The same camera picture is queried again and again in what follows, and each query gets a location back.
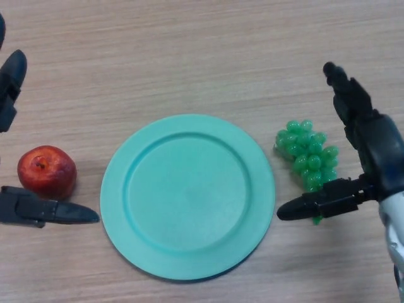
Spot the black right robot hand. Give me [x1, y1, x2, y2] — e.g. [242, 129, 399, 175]
[276, 62, 404, 222]

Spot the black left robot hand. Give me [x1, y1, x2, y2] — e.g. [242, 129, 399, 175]
[0, 12, 100, 229]

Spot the green grapes bunch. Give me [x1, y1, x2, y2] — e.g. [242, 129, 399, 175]
[273, 119, 340, 227]

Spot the round green plate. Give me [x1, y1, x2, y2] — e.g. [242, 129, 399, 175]
[100, 114, 275, 282]

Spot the red apple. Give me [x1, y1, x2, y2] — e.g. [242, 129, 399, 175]
[17, 145, 78, 201]

